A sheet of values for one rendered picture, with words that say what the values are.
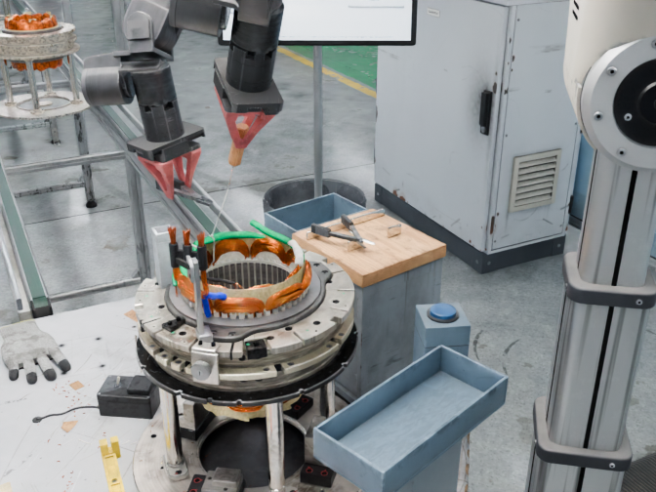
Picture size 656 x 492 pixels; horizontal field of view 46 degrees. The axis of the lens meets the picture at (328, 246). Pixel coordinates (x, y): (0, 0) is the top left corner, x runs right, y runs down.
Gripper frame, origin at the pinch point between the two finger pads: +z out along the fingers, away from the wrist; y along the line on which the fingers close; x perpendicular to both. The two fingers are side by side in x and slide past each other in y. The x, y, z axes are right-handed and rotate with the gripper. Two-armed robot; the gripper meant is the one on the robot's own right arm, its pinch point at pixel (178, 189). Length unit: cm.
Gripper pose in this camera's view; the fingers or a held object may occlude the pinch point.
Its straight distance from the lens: 122.2
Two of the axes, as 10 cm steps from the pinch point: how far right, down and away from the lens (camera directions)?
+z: 1.1, 8.6, 4.9
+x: 7.0, 2.9, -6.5
